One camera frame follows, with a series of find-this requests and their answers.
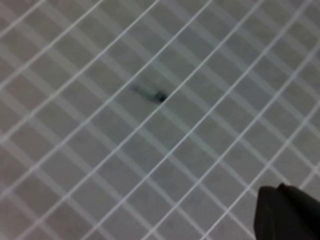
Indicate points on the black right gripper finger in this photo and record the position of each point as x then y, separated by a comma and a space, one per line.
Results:
286, 213

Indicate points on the clear pen cap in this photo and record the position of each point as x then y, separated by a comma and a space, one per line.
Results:
153, 95

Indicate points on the grey grid tablecloth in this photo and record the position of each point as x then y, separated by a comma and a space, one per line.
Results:
84, 157

